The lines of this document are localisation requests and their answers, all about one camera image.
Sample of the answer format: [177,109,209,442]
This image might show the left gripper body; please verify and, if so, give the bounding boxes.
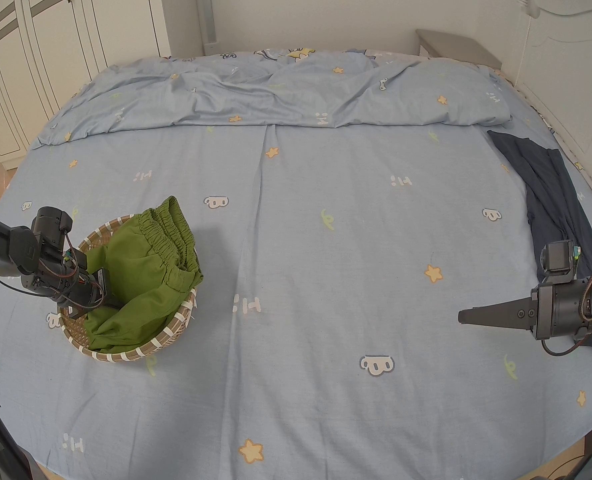
[56,267,112,319]

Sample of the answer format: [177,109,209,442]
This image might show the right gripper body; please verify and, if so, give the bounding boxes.
[531,278,592,340]

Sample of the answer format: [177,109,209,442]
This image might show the green shorts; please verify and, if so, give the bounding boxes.
[83,196,204,354]

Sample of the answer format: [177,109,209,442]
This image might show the round woven basket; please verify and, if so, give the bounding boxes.
[57,214,198,364]

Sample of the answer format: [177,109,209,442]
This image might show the dark blue garment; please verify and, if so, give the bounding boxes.
[487,130,592,356]

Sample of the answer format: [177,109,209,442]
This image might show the bed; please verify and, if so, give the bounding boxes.
[0,0,592,480]

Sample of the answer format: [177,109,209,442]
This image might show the white wardrobe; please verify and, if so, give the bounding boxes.
[0,0,172,171]

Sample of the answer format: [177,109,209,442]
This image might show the pale blue quilt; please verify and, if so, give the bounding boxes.
[31,47,512,150]

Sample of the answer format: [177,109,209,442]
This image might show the grey bedside table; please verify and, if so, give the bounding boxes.
[415,29,503,66]

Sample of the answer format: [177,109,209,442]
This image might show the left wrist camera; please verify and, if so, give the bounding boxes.
[65,248,91,275]

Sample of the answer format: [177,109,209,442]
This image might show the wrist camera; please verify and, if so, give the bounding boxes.
[65,248,91,275]
[540,239,584,284]

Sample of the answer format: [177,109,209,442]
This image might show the black cable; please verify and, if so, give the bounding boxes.
[541,330,591,358]
[0,260,57,301]

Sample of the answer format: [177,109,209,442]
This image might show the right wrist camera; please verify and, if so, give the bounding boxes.
[540,239,584,284]

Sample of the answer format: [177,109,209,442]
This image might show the grey wall pipe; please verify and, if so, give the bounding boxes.
[193,0,218,56]

